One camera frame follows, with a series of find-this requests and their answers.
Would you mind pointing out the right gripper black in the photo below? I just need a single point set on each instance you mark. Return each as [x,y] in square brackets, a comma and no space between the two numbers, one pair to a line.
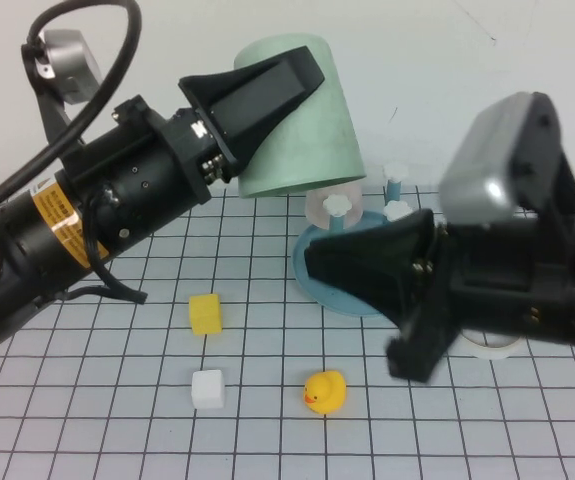
[492,285]

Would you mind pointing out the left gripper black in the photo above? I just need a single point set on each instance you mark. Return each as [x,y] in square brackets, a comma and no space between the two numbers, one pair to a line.
[152,180]

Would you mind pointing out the yellow cube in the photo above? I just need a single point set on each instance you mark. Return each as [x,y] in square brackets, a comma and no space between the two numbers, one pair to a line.
[206,315]

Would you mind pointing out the yellow rubber duck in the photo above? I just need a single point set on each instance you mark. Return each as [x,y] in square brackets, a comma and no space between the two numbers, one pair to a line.
[324,392]

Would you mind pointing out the blue cup stand with pegs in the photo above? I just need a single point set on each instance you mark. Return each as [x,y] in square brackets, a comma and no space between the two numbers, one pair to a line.
[337,295]

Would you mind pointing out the white cube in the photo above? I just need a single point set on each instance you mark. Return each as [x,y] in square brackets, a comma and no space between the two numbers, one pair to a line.
[207,390]

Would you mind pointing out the left robot arm black grey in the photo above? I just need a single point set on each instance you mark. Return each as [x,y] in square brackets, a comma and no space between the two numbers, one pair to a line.
[7,265]

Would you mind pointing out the white tape roll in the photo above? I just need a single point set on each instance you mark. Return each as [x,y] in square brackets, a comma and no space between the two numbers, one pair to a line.
[492,352]

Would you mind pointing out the green plastic cup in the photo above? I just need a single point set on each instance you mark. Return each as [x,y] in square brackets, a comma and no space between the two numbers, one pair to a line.
[317,145]

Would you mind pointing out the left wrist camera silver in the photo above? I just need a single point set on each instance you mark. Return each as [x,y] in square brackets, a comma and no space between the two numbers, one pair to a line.
[69,65]

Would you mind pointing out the pink plastic cup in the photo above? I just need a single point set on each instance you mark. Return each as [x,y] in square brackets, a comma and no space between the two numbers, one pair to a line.
[317,210]

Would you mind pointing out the white black-grid tablecloth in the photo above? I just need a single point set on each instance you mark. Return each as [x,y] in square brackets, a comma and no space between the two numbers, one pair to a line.
[267,440]

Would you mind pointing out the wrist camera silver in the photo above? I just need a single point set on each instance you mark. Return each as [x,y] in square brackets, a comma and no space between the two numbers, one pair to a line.
[69,65]
[492,160]

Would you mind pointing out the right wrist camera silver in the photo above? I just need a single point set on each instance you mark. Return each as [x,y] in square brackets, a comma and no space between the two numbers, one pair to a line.
[492,160]

